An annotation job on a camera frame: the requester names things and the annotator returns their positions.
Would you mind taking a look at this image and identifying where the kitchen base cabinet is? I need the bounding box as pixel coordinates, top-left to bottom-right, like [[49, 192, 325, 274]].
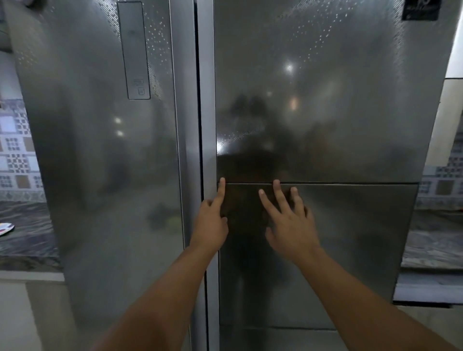
[[0, 271, 79, 351]]

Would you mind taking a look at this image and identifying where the person's right forearm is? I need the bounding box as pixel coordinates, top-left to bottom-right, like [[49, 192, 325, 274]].
[[298, 247, 449, 351]]

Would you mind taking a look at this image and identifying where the person's left forearm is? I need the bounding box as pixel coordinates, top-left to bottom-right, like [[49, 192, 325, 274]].
[[88, 245, 220, 351]]

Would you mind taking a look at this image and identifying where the person's right hand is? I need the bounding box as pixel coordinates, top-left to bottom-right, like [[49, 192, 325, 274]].
[[258, 179, 323, 267]]

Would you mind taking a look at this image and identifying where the silver refrigerator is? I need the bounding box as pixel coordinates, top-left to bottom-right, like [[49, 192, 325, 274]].
[[1, 0, 463, 351]]

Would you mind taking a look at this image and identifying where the black square sticker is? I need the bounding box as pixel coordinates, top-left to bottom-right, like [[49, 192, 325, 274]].
[[402, 0, 442, 22]]

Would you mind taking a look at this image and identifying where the person's left hand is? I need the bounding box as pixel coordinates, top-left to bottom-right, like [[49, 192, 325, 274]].
[[190, 177, 230, 255]]

